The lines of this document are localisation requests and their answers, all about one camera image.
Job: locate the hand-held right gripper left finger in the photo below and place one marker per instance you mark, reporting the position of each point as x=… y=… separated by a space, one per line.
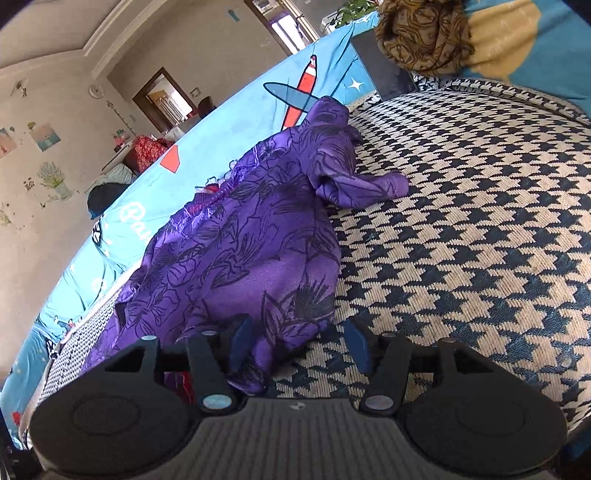
x=240 y=341

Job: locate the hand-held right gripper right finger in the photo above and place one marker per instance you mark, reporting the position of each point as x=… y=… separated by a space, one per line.
x=358 y=344

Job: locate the purple floral garment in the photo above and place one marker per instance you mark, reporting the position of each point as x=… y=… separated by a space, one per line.
x=258 y=258

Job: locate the houndstooth sofa mat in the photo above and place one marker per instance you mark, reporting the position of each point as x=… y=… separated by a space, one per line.
x=461 y=207

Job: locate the blue printed sofa cover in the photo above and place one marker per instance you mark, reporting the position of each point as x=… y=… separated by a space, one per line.
x=207 y=161

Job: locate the dark jacket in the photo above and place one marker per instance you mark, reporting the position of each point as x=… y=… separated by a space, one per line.
x=108 y=201

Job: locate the grey striped bedding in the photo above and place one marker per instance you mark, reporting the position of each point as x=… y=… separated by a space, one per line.
x=119 y=174

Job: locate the red floral cloth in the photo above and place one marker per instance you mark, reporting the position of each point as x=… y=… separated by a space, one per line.
x=150 y=154

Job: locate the pink flower pot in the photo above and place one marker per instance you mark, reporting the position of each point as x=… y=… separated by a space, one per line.
x=120 y=136

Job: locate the wooden chair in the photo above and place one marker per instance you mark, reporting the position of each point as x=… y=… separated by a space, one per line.
x=207 y=105

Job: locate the brown framed doorway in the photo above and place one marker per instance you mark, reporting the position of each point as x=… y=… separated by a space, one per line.
x=164 y=99

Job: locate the black tablet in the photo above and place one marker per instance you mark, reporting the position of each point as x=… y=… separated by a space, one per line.
x=385 y=69

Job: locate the door with bright window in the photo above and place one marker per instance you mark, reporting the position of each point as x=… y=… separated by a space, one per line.
x=286 y=27

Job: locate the brown patterned cloth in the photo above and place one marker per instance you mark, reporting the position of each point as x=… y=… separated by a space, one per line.
x=425 y=32

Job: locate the trailing green potted plant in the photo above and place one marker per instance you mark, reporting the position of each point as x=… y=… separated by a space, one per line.
x=355 y=9

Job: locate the blue yellow printed cushion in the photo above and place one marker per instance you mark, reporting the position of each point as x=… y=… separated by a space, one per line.
x=531 y=41

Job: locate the lavender pot wall sticker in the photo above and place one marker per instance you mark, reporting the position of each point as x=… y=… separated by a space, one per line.
x=55 y=180

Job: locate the blue wall picture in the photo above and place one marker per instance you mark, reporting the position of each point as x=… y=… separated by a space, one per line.
x=45 y=137

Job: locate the round wall clock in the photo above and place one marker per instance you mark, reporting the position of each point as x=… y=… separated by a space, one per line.
x=96 y=90

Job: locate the tree wall picture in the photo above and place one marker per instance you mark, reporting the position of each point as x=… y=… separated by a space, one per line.
x=7 y=144

